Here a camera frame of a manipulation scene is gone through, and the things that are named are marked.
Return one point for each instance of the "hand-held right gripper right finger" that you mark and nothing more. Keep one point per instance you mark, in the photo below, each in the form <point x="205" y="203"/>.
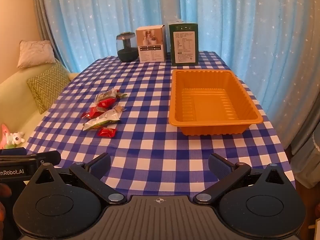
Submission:
<point x="220" y="166"/>

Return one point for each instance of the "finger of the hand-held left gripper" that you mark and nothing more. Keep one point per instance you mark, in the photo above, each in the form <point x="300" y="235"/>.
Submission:
<point x="13" y="152"/>
<point x="51" y="158"/>

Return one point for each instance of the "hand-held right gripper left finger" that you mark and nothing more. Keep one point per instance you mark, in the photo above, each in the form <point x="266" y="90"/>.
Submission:
<point x="100" y="166"/>

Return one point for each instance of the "orange plastic tray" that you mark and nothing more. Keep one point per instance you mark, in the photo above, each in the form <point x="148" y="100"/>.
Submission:
<point x="212" y="127"/>

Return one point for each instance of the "small brown candy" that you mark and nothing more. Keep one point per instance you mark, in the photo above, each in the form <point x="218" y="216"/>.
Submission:
<point x="119" y="108"/>

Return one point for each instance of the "person's left hand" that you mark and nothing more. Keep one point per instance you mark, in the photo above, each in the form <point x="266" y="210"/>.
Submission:
<point x="5" y="190"/>

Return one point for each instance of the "white bunny plush toy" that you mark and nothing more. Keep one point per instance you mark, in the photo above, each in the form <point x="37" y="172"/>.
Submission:
<point x="16" y="138"/>

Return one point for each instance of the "pink starfish plush toy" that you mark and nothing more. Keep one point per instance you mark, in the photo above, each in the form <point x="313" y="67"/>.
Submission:
<point x="3" y="135"/>

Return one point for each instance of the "light green sofa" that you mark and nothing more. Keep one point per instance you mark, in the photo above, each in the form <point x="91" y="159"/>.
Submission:
<point x="17" y="105"/>

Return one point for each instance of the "green zigzag pillow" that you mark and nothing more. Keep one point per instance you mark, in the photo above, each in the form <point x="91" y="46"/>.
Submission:
<point x="48" y="85"/>

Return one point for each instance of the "grey curtain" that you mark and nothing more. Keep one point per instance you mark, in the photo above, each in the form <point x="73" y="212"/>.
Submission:
<point x="42" y="17"/>
<point x="305" y="170"/>

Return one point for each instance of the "blue white checkered tablecloth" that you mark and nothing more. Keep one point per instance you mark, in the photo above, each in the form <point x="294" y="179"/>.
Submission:
<point x="150" y="92"/>

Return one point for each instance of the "white embroidered pillow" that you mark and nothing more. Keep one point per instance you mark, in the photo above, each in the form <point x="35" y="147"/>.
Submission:
<point x="35" y="53"/>

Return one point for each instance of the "dark green glass humidifier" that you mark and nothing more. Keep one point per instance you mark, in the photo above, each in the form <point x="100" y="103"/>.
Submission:
<point x="127" y="53"/>

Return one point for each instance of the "green carton box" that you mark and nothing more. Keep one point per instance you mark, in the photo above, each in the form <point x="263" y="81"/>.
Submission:
<point x="183" y="55"/>

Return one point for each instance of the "white carton box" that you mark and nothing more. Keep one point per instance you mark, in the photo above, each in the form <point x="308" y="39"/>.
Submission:
<point x="151" y="52"/>

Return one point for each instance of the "blue star-print curtain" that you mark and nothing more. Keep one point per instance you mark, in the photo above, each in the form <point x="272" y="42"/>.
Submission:
<point x="225" y="17"/>

